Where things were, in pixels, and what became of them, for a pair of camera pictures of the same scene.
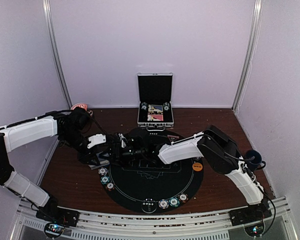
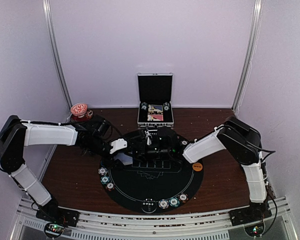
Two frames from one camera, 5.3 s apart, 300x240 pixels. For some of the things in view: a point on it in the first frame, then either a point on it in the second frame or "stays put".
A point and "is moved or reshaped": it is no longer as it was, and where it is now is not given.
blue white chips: [102, 171] stays put
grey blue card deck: [104, 159] is moved or reshaped
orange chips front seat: [183, 197] stays put
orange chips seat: [110, 186] stays put
